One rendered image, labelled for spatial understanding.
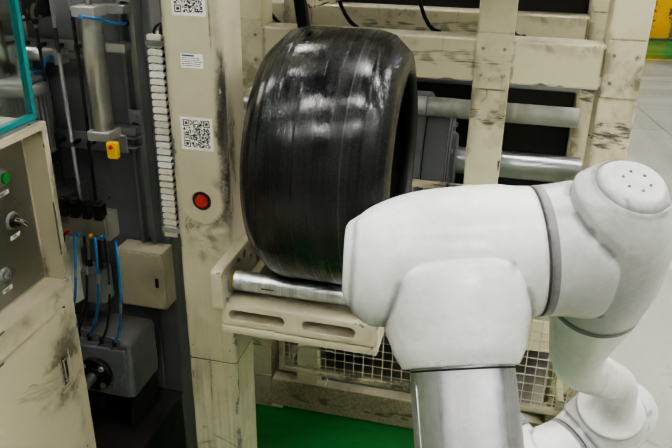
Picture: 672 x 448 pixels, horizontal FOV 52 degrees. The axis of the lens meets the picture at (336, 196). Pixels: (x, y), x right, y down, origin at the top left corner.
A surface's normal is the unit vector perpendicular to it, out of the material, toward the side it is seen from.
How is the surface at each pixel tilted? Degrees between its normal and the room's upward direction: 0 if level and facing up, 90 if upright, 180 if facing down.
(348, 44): 18
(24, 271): 90
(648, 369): 0
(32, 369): 90
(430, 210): 24
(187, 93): 90
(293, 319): 90
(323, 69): 35
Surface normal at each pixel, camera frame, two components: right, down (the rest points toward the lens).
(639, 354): 0.01, -0.92
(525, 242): 0.13, -0.21
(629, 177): 0.11, -0.70
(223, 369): -0.24, 0.38
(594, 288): 0.17, 0.60
